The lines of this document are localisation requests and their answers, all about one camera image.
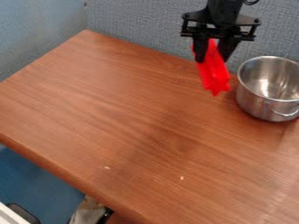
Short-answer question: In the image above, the white object at corner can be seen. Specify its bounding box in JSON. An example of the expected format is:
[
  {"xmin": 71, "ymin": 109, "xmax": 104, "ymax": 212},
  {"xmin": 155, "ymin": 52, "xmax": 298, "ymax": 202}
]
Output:
[{"xmin": 0, "ymin": 202, "xmax": 31, "ymax": 224}]

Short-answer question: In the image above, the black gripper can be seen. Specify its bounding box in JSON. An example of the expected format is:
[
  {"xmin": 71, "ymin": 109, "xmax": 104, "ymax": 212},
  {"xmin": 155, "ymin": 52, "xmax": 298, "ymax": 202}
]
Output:
[{"xmin": 180, "ymin": 8, "xmax": 262, "ymax": 63}]

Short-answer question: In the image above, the metal pot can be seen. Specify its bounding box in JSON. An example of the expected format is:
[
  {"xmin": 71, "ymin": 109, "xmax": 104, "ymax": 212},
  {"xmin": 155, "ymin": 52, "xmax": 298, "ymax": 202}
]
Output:
[{"xmin": 236, "ymin": 56, "xmax": 299, "ymax": 123}]

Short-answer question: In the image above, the crumpled beige cloth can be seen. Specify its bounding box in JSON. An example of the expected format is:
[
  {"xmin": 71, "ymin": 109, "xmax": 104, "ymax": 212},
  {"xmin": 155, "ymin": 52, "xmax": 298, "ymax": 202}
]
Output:
[{"xmin": 68, "ymin": 195, "xmax": 106, "ymax": 224}]

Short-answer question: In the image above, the red plastic block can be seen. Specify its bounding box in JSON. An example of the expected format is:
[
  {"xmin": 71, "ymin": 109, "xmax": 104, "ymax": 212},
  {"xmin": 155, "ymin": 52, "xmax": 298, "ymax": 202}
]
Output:
[{"xmin": 195, "ymin": 38, "xmax": 230, "ymax": 96}]

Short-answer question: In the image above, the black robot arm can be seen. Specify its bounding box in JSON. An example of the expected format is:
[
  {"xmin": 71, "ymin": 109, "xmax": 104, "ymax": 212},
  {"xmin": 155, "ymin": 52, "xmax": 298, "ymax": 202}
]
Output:
[{"xmin": 180, "ymin": 0, "xmax": 262, "ymax": 63}]

